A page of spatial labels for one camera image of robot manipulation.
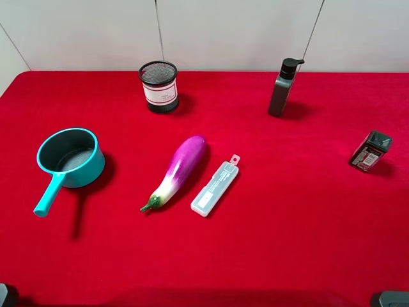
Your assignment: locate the small black box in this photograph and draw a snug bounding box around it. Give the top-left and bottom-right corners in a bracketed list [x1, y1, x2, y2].
[348, 130, 392, 173]

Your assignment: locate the dark object bottom left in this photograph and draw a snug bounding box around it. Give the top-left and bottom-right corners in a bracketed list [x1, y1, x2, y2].
[0, 283, 19, 307]

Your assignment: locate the dark object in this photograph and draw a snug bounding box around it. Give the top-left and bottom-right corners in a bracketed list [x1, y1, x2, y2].
[0, 283, 19, 307]
[370, 291, 409, 307]

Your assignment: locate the dark object bottom right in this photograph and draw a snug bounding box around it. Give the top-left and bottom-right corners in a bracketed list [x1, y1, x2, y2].
[370, 291, 409, 307]

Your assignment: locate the purple toy eggplant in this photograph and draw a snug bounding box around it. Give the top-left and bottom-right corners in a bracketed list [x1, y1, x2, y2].
[140, 136, 206, 212]

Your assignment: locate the clear plastic slim case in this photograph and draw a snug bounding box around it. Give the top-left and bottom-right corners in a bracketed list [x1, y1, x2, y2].
[190, 155, 240, 217]

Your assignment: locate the black mesh pen holder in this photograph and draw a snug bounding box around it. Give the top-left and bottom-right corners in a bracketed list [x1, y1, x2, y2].
[138, 61, 179, 114]

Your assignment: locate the red table cloth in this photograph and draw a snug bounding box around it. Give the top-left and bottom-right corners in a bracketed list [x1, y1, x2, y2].
[1, 72, 408, 306]

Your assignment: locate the dark grey pump bottle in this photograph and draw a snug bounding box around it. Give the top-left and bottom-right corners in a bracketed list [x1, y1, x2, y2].
[268, 58, 305, 117]

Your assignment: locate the teal saucepan with handle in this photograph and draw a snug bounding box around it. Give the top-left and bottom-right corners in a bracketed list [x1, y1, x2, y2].
[33, 128, 105, 217]

